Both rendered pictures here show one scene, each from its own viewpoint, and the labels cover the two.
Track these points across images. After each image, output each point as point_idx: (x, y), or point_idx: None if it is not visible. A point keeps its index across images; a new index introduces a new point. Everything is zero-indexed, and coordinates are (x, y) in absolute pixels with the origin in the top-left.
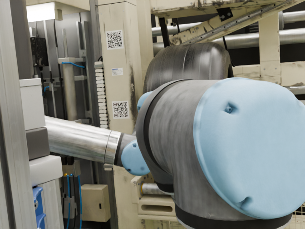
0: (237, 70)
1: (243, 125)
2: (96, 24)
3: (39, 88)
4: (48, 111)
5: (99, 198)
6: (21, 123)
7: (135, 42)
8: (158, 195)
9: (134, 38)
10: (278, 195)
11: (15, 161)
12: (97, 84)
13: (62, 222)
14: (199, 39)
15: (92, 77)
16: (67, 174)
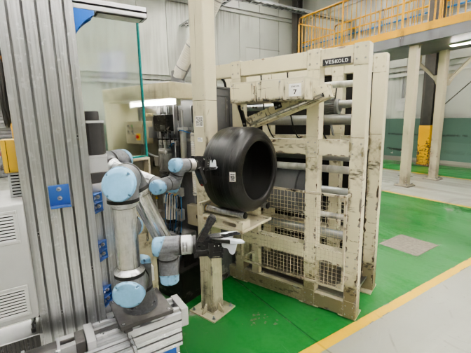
0: (291, 141)
1: (107, 178)
2: None
3: (106, 157)
4: (176, 157)
5: (196, 211)
6: (88, 170)
7: (212, 123)
8: (215, 213)
9: (212, 120)
10: (116, 196)
11: (86, 181)
12: (190, 146)
13: None
14: (262, 120)
15: None
16: (176, 195)
